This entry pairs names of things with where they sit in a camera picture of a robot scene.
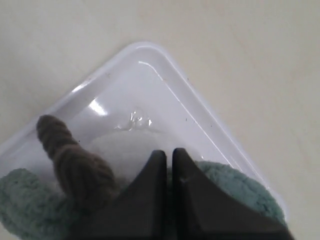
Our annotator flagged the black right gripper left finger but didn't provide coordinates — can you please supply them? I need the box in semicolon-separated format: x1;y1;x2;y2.
68;150;167;240

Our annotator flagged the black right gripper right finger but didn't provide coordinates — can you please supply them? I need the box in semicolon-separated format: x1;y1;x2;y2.
172;148;294;240

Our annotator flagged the white plush snowman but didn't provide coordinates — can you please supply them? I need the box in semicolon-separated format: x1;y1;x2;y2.
36;114;169;213

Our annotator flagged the green fuzzy scarf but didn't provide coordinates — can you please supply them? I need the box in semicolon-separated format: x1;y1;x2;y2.
0;161;287;240

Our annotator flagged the white rectangular plastic tray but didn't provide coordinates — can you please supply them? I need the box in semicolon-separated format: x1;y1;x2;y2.
0;42;287;221

